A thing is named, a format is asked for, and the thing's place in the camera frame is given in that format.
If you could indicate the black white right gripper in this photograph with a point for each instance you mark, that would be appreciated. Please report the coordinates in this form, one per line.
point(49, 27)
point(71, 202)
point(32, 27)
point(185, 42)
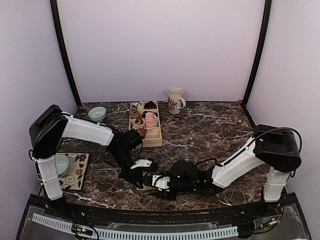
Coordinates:
point(163, 194)

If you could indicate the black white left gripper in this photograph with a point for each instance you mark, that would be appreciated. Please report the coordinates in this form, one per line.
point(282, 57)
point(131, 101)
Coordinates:
point(136, 175)

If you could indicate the cream olive striped sock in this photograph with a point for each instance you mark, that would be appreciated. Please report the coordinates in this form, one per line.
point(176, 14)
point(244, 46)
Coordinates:
point(145, 187)

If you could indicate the maroon purple orange striped sock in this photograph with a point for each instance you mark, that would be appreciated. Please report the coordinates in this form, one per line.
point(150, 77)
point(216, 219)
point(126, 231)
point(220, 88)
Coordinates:
point(142, 132)

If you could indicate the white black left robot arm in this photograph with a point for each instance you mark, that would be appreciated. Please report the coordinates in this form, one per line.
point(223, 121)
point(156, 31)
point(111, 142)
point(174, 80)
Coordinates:
point(54, 128)

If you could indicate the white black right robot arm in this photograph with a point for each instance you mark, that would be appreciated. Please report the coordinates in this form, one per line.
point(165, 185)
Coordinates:
point(278, 147)

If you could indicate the cream green rolled sock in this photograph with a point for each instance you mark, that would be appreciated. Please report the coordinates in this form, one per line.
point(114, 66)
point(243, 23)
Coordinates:
point(139, 123)

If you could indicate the pink rolled sock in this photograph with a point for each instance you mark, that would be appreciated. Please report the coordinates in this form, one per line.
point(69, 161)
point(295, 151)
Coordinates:
point(151, 121)

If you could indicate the wooden compartment organizer box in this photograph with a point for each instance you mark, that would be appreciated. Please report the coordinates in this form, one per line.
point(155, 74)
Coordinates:
point(154, 135)

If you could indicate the beige rolled sock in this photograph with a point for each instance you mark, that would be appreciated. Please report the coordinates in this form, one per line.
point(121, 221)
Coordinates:
point(134, 113)

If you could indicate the floral patterned tile coaster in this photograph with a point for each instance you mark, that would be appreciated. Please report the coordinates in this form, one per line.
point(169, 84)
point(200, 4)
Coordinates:
point(74, 179)

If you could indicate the white ribbed rolled sock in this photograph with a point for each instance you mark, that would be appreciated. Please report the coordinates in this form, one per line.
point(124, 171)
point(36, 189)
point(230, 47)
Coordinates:
point(140, 106)

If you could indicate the black red rolled sock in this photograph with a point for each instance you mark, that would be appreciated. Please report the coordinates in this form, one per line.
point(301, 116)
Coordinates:
point(150, 105)

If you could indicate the light blue ceramic bowl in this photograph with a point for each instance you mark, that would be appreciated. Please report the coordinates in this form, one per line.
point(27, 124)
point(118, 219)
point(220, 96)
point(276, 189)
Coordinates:
point(97, 114)

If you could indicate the small green cup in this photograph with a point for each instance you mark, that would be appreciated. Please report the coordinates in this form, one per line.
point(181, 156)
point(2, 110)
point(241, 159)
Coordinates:
point(62, 164)

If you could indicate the seashell coral ceramic mug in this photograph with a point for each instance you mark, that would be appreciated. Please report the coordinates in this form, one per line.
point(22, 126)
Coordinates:
point(175, 100)

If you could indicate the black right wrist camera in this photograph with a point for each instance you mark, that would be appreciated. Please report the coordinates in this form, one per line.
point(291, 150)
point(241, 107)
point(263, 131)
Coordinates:
point(183, 167)

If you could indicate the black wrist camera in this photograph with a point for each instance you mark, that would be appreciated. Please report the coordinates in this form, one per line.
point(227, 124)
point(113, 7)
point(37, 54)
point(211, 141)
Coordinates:
point(132, 139)
point(183, 167)

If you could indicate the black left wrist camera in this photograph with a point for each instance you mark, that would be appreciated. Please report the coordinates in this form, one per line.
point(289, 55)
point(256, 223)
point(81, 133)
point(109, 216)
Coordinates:
point(132, 139)

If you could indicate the black front frame rail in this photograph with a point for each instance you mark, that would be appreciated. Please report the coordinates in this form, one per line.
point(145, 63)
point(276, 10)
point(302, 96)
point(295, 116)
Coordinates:
point(143, 207)

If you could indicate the black left corner post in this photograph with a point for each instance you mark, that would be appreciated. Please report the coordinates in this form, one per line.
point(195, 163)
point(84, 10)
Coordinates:
point(63, 51)

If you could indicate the black corner post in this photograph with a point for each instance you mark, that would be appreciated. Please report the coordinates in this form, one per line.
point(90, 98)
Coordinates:
point(63, 51)
point(258, 52)

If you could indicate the black right corner post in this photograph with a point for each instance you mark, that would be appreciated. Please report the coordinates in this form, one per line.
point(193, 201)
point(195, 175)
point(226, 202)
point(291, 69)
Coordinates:
point(258, 52)

